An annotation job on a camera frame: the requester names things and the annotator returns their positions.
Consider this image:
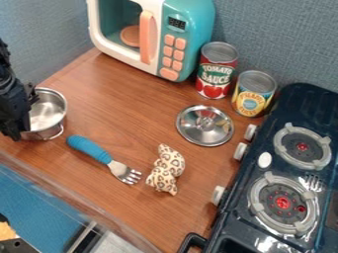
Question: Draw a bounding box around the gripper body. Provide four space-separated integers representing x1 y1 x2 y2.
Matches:
0 74 42 143

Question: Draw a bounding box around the silver pot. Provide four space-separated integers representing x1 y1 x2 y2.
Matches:
20 86 69 142

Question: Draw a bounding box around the spotted plush toy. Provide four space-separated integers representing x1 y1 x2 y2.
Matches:
143 142 188 197

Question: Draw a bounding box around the toy microwave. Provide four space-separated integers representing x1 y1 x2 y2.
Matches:
84 0 217 83

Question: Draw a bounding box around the silver lid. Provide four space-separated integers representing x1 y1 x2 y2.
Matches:
174 104 237 148

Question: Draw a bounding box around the red tomato can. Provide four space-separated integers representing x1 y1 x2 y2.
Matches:
194 41 241 101

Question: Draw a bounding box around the yellow can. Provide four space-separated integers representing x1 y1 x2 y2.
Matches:
229 69 279 119

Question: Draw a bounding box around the toy stove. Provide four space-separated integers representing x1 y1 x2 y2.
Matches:
177 82 338 253

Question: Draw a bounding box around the blue-handled fork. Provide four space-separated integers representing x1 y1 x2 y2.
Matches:
64 134 144 186

